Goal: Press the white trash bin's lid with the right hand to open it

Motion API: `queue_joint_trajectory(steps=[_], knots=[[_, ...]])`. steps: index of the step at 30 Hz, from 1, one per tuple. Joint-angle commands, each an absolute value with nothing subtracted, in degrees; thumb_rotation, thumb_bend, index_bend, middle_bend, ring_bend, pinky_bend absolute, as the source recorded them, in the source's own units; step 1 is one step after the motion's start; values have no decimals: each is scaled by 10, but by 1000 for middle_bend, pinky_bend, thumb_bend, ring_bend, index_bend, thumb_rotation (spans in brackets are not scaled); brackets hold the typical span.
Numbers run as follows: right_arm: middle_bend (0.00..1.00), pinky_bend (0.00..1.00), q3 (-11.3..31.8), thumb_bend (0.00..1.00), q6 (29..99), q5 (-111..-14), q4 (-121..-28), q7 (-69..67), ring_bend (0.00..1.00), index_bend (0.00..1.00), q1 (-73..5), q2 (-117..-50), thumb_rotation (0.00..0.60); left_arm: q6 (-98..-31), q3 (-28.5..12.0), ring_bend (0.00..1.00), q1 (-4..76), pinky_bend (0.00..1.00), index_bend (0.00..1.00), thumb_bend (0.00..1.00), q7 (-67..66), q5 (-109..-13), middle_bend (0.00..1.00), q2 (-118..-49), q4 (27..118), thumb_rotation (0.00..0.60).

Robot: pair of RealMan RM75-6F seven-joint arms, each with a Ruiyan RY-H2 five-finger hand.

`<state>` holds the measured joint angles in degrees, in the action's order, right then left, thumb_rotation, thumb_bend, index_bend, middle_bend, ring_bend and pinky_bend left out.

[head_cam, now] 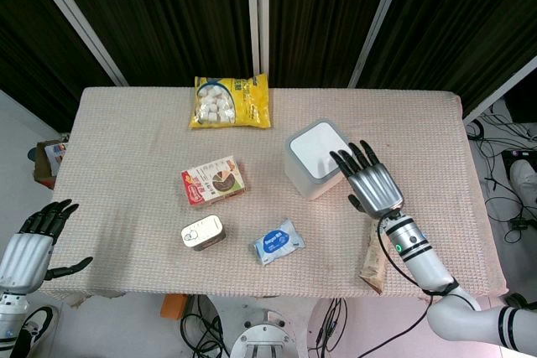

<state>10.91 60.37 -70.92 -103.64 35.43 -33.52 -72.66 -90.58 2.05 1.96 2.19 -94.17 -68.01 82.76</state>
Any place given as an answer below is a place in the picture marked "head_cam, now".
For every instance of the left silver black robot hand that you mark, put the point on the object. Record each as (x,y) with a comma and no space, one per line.
(25,249)

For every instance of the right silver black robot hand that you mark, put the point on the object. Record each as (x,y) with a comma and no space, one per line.
(375,187)

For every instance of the white square box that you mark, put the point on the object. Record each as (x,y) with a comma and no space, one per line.
(315,159)

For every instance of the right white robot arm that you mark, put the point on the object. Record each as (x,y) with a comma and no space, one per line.
(444,291)

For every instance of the round grey robot base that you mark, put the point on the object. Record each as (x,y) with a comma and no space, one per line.
(263,338)

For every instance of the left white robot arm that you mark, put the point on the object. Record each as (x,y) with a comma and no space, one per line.
(10,316)

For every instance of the silver pull-tab tin can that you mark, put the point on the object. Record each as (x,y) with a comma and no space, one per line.
(203,231)

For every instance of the beige snack wrapper packet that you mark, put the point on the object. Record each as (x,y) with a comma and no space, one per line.
(374,268)

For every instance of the brown cardboard box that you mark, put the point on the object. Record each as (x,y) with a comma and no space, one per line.
(47,162)

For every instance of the blue white tissue pack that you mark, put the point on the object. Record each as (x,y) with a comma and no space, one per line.
(277,241)

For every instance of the pink waffle tablecloth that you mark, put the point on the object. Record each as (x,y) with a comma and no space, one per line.
(126,190)

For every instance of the orange block under table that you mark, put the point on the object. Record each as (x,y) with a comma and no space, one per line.
(173,305)

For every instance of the red white food box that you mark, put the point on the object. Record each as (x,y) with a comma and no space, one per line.
(214,180)

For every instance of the yellow marshmallow snack bag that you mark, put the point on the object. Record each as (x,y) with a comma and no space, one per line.
(230,101)

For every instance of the white partition frame post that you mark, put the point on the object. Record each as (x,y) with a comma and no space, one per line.
(257,18)
(75,18)
(377,18)
(501,91)

